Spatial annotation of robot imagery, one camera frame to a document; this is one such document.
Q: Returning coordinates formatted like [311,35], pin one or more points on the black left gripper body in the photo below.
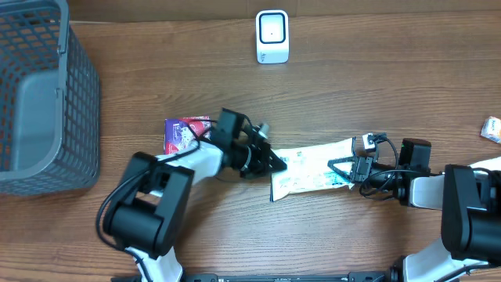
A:
[250,160]

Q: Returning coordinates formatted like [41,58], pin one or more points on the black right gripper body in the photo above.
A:
[364,173]

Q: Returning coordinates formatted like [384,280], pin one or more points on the yellow orange snack bag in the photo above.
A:
[307,169]

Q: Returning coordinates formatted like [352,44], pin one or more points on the red purple tissue pack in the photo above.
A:
[178,132]

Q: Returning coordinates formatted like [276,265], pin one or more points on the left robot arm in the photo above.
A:
[143,215]

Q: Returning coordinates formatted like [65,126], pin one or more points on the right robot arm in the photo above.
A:
[468,199]

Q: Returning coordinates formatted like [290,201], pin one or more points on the white barcode scanner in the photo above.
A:
[272,36]

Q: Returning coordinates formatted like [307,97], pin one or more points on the small orange white box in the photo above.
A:
[491,129]

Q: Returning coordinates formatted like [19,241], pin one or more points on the dark grey plastic basket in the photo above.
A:
[50,102]

